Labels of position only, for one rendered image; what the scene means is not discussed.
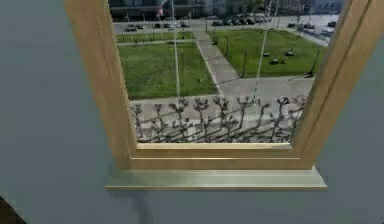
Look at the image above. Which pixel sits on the wooden framed window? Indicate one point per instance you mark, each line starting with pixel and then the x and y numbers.
pixel 100 100

